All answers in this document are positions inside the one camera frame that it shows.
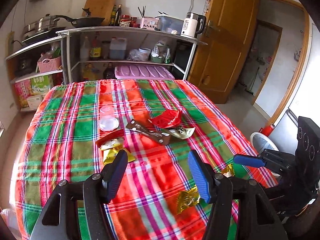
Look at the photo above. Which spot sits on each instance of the white trash bin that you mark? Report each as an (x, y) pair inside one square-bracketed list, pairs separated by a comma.
[(260, 142)]

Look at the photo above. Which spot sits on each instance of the grey metal shelf rack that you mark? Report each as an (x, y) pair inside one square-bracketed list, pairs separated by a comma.
[(151, 47)]

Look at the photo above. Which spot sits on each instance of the green cardboard box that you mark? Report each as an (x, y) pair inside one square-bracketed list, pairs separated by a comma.
[(32, 91)]

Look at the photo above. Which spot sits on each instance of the yellow label bottle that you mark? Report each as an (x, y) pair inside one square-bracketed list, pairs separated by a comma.
[(95, 51)]

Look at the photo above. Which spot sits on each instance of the translucent oil jug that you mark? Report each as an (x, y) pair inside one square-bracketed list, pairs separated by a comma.
[(118, 48)]

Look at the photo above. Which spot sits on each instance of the dark sauce bottle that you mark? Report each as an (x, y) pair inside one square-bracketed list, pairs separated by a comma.
[(118, 16)]

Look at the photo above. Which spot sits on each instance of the black frying pan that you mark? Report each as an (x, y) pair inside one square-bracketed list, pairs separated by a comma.
[(86, 21)]

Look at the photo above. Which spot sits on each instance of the clear plastic cup lid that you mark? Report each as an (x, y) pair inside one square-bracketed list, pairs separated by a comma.
[(108, 121)]

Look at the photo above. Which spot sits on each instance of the steel pot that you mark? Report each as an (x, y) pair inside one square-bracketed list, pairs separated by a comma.
[(43, 24)]

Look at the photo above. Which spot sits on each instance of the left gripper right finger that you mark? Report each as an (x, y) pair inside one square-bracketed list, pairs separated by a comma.
[(203, 177)]

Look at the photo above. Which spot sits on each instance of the pink woven basket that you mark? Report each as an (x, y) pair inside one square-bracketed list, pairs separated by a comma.
[(49, 65)]

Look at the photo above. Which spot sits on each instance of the pink chopstick holder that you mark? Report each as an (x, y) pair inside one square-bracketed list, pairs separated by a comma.
[(148, 23)]

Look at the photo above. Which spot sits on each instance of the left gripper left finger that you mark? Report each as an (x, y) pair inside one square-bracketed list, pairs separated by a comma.
[(112, 176)]

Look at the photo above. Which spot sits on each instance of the white patterned sachet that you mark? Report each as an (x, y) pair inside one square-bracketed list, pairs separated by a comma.
[(181, 132)]

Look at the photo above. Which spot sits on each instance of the white electric kettle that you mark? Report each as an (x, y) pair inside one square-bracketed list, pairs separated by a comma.
[(193, 25)]

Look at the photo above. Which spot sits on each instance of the plaid tablecloth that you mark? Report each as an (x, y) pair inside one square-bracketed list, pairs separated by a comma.
[(61, 143)]

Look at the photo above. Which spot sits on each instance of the pink storage box lid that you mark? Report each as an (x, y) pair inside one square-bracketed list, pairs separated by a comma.
[(145, 72)]

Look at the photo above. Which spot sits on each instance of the red flat wrapper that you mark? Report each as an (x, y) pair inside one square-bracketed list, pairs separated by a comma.
[(168, 119)]

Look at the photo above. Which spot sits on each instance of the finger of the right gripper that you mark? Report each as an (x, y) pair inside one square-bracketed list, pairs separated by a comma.
[(247, 160)]

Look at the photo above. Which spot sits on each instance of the wooden cutting board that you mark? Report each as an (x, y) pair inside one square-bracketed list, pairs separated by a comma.
[(101, 8)]

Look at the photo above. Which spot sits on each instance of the clear plastic storage box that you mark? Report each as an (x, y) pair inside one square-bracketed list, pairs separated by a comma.
[(169, 24)]

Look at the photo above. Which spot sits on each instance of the yellow red snack bag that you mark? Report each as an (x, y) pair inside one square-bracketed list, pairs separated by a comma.
[(111, 144)]

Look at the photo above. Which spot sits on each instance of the brown coffee sachet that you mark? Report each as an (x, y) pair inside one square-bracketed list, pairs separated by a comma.
[(162, 138)]

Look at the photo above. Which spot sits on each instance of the wooden door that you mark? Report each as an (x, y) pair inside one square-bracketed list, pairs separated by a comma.
[(227, 38)]

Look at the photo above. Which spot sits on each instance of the small gold foil wrapper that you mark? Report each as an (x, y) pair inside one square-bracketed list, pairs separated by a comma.
[(228, 171)]

